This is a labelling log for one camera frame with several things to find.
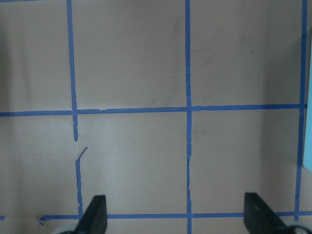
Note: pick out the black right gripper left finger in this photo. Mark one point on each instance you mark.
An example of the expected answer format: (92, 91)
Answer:
(94, 220)

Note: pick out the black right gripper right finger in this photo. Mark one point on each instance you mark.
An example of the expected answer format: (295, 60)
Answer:
(259, 218)

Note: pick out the light blue plastic bin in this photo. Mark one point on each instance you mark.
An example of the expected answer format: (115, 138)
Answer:
(307, 158)

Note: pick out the brown paper table cover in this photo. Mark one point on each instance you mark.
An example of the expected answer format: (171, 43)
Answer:
(171, 108)

